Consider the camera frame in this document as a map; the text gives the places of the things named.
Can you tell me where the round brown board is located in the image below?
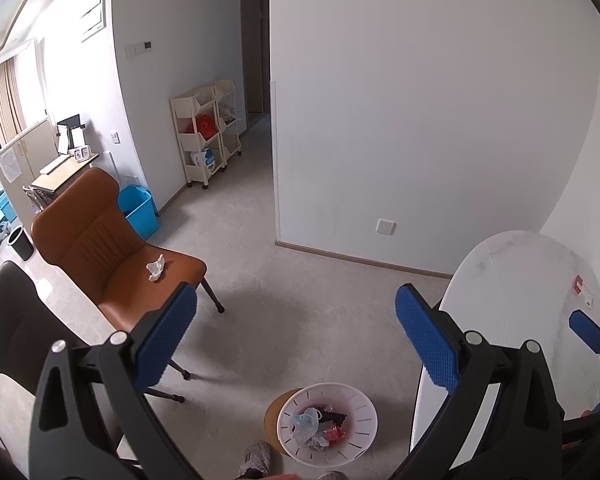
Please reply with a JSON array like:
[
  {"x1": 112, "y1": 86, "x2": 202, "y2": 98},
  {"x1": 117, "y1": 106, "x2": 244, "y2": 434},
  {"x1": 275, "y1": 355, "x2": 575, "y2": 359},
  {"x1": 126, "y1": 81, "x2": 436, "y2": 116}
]
[{"x1": 264, "y1": 388, "x2": 303, "y2": 443}]

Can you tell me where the black waste bin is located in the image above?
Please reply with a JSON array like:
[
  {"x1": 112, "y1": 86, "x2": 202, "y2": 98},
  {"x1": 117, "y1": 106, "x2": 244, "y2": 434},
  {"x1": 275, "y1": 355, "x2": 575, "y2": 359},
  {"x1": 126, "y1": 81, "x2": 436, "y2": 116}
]
[{"x1": 7, "y1": 226, "x2": 35, "y2": 262}]

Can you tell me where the beige curtain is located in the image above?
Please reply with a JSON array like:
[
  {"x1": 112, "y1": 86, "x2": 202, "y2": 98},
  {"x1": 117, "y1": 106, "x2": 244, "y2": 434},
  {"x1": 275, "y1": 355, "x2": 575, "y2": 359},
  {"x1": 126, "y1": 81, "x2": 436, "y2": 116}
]
[{"x1": 0, "y1": 57, "x2": 28, "y2": 148}]

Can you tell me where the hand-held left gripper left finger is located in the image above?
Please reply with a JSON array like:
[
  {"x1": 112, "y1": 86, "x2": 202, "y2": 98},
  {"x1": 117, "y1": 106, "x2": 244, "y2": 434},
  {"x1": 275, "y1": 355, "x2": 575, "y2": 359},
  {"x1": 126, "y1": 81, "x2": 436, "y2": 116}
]
[{"x1": 27, "y1": 282, "x2": 201, "y2": 480}]

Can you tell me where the white plastic waste bin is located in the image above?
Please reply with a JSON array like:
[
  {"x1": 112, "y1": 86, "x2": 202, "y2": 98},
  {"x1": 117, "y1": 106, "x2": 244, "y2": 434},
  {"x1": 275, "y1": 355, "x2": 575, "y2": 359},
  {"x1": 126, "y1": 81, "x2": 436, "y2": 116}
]
[{"x1": 277, "y1": 382, "x2": 379, "y2": 462}]

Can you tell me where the blue plastic bin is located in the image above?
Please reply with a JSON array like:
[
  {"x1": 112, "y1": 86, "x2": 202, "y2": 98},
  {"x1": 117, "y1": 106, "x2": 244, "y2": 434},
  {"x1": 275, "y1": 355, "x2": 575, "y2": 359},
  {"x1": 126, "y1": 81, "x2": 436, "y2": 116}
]
[{"x1": 116, "y1": 185, "x2": 160, "y2": 241}]

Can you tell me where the red bag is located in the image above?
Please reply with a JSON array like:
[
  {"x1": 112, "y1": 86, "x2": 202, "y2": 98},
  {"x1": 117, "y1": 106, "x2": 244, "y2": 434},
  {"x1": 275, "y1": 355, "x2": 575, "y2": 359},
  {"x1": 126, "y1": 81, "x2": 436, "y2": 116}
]
[{"x1": 195, "y1": 114, "x2": 218, "y2": 140}]

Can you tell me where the beige cabinet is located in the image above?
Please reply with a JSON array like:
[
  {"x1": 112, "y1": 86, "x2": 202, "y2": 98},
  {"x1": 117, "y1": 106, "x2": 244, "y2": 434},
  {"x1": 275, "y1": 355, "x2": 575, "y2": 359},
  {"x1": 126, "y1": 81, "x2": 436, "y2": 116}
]
[{"x1": 0, "y1": 119, "x2": 56, "y2": 211}]

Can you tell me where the brown leather chair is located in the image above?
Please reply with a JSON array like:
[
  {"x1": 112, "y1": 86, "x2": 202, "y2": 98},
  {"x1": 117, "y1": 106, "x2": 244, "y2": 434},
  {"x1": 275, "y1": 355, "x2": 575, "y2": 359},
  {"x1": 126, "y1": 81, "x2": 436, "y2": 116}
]
[{"x1": 31, "y1": 166, "x2": 226, "y2": 405}]

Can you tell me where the black and white desktop device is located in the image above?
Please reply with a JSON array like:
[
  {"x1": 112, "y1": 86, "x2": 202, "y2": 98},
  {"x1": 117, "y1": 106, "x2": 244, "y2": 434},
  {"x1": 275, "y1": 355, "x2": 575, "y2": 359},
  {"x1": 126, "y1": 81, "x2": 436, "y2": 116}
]
[{"x1": 56, "y1": 114, "x2": 87, "y2": 153}]

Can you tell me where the white air conditioner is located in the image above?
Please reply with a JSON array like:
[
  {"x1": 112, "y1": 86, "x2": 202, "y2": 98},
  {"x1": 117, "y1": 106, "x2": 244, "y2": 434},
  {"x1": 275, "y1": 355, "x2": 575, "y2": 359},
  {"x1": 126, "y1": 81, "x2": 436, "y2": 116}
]
[{"x1": 78, "y1": 0, "x2": 106, "y2": 43}]

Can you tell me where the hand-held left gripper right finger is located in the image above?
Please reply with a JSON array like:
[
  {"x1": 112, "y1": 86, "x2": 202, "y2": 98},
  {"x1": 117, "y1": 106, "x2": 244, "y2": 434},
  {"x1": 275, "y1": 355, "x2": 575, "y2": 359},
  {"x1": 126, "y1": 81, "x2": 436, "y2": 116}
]
[{"x1": 395, "y1": 284, "x2": 563, "y2": 480}]

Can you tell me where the red and white box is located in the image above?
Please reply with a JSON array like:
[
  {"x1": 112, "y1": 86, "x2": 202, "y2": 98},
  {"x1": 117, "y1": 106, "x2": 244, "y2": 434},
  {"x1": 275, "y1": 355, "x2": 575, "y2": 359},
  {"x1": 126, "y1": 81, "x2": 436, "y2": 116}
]
[{"x1": 572, "y1": 275, "x2": 598, "y2": 308}]

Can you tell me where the wooden desk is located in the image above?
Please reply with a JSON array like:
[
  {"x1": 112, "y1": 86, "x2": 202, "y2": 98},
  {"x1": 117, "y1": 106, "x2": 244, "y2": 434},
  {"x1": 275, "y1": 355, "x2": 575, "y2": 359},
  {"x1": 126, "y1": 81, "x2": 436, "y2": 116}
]
[{"x1": 30, "y1": 152, "x2": 101, "y2": 196}]

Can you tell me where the cream storage cart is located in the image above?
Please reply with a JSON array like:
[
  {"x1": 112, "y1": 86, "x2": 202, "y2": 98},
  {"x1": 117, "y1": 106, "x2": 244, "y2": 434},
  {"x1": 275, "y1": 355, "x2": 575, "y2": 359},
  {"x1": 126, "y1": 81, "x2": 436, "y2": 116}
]
[{"x1": 170, "y1": 79, "x2": 242, "y2": 190}]

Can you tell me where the blue face mask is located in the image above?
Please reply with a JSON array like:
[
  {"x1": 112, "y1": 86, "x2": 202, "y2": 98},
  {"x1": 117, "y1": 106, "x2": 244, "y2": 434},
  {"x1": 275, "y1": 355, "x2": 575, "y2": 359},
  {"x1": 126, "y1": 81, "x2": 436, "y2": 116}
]
[{"x1": 291, "y1": 406, "x2": 326, "y2": 445}]

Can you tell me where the black leather chair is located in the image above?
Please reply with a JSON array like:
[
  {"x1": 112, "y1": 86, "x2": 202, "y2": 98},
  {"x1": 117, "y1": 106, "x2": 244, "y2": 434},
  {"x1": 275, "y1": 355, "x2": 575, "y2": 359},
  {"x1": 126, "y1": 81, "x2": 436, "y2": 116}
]
[{"x1": 0, "y1": 260, "x2": 126, "y2": 461}]

